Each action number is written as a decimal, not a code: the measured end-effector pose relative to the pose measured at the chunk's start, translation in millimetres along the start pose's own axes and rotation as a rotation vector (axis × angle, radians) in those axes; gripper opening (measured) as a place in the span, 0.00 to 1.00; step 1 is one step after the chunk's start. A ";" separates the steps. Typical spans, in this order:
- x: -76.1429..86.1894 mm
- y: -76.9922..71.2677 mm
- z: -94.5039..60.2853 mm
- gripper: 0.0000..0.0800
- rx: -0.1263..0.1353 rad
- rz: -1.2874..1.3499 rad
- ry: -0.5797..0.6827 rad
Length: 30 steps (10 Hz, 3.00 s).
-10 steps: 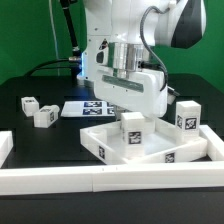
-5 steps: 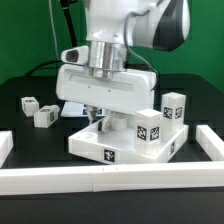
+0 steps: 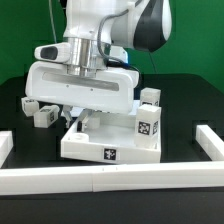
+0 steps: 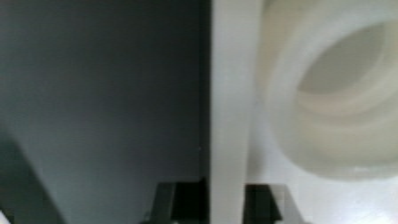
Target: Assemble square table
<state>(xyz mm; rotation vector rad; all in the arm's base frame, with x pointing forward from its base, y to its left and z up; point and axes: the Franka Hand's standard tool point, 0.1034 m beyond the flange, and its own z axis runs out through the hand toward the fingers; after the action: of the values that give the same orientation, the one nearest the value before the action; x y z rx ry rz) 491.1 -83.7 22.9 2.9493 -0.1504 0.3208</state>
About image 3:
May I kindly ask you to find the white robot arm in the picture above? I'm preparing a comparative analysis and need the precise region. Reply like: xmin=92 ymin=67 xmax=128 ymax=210
xmin=25 ymin=0 xmax=172 ymax=114

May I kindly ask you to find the white right fence piece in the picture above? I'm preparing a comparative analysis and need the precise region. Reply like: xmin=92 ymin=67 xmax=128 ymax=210
xmin=196 ymin=125 xmax=224 ymax=161

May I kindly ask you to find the white left fence piece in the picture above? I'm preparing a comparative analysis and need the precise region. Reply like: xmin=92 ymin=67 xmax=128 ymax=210
xmin=0 ymin=131 xmax=13 ymax=168

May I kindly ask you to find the white fence piece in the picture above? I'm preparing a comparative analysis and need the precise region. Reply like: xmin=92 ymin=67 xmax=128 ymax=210
xmin=196 ymin=125 xmax=224 ymax=161
xmin=0 ymin=131 xmax=13 ymax=168

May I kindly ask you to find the white front fence bar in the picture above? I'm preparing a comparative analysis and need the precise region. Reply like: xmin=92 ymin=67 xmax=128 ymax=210
xmin=0 ymin=162 xmax=224 ymax=196

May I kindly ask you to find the white square table top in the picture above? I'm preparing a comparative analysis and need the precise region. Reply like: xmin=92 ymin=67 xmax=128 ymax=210
xmin=61 ymin=106 xmax=161 ymax=164

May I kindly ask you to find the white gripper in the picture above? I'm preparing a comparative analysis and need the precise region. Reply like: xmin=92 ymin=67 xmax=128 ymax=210
xmin=25 ymin=42 xmax=139 ymax=132

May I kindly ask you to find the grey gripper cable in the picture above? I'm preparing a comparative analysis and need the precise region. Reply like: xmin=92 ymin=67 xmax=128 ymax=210
xmin=97 ymin=8 xmax=141 ymax=73

